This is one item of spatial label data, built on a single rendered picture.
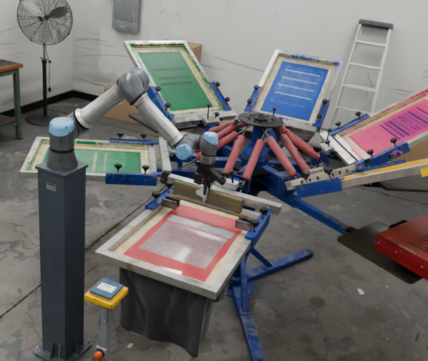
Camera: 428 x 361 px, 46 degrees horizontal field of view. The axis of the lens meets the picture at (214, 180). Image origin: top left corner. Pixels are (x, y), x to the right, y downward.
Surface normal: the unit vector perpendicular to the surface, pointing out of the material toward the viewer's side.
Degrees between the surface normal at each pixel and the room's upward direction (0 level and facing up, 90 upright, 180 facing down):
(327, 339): 0
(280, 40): 90
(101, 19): 90
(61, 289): 90
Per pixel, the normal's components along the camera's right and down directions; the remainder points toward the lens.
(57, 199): -0.42, 0.32
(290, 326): 0.11, -0.91
